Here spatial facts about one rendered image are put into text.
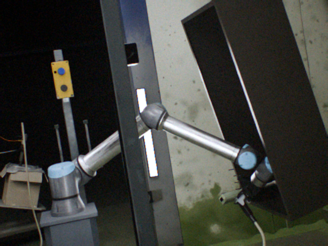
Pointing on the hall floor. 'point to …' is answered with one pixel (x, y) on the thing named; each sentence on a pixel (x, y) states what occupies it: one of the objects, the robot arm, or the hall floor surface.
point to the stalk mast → (70, 129)
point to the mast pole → (127, 122)
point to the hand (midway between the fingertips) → (238, 200)
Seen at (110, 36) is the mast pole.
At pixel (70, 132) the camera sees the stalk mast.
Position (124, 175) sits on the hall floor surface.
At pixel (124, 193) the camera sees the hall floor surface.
